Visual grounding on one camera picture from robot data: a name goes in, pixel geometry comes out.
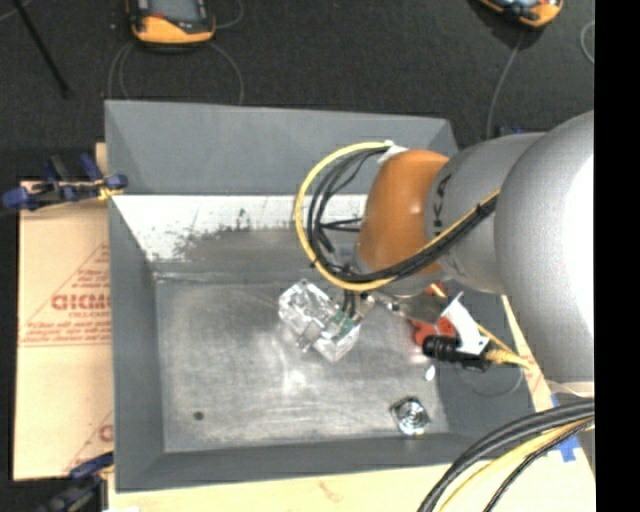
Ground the small clear glass dish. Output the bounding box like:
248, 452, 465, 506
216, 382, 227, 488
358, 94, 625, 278
390, 396, 432, 437

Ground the grey metal bin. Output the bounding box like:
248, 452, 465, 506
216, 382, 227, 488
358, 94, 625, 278
103, 99, 539, 491

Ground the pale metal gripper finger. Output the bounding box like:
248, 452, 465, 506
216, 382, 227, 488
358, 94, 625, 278
298, 324, 341, 354
295, 310, 343, 339

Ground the orange-red small object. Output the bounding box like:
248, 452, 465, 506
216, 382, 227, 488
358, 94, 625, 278
408, 319, 455, 351

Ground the brown cardboard board, red print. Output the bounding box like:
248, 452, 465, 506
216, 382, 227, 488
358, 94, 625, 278
12, 142, 117, 481

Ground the black cylinder on white bracket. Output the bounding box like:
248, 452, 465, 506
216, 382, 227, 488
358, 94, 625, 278
422, 291, 494, 374

